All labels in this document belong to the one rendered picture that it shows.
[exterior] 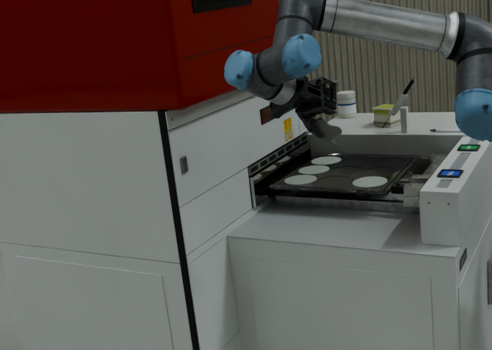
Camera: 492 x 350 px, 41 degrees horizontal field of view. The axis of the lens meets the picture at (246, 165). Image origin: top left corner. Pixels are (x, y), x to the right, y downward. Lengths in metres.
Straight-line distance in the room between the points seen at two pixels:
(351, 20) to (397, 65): 3.66
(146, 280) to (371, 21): 0.92
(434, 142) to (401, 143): 0.11
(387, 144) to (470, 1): 2.70
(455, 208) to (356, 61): 3.51
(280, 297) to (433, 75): 3.31
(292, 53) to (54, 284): 1.12
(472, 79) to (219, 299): 0.93
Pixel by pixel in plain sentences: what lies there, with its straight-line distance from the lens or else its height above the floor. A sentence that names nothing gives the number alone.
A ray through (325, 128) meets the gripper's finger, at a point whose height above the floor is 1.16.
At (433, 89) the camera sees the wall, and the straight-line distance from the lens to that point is 4.95.
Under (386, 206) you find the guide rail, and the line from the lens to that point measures 1.93.
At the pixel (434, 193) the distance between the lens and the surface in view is 1.65.
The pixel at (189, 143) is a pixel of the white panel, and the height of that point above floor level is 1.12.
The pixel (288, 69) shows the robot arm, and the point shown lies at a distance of 1.25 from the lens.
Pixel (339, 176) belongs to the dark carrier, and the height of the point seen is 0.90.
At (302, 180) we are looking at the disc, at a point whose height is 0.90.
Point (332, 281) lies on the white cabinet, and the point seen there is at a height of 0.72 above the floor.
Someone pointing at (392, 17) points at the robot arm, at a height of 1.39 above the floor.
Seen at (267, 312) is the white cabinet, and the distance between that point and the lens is 1.89.
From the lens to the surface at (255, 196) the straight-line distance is 1.96.
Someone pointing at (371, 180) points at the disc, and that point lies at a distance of 1.96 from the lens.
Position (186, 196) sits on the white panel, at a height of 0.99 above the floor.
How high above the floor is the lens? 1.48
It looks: 15 degrees down
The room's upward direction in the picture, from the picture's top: 7 degrees counter-clockwise
